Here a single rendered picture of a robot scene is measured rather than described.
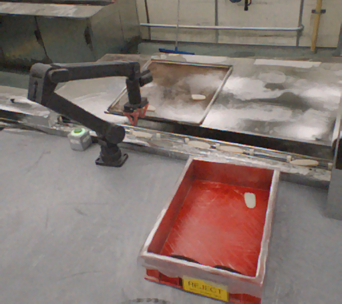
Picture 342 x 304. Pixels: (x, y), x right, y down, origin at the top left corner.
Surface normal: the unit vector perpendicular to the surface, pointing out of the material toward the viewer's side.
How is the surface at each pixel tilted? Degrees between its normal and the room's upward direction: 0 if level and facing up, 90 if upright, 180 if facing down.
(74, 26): 90
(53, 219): 0
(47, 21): 90
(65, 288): 0
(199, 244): 0
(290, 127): 10
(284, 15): 90
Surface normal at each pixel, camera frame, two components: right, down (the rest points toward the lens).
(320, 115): -0.16, -0.75
